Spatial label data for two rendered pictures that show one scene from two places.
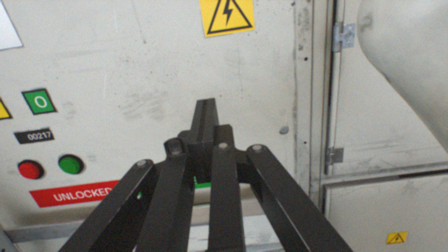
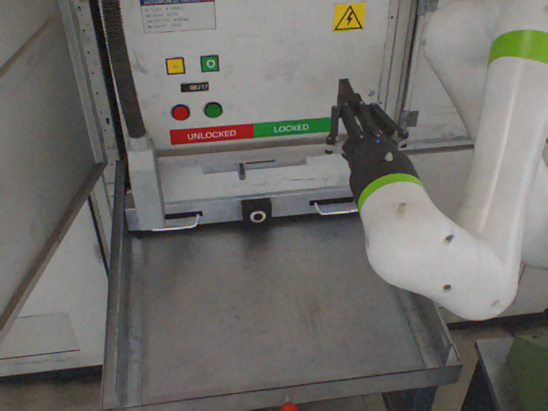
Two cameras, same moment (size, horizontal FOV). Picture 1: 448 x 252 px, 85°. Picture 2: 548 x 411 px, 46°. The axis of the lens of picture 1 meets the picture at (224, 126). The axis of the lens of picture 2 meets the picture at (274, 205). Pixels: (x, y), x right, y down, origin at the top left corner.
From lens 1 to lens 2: 0.92 m
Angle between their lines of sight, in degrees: 17
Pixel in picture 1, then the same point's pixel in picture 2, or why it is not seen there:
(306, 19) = not seen: outside the picture
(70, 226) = (209, 156)
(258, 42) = (364, 37)
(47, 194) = (183, 134)
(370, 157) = (444, 122)
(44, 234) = (187, 162)
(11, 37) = (210, 23)
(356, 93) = not seen: hidden behind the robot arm
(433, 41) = (446, 60)
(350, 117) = (427, 79)
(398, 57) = (435, 64)
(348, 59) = not seen: hidden behind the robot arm
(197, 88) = (319, 62)
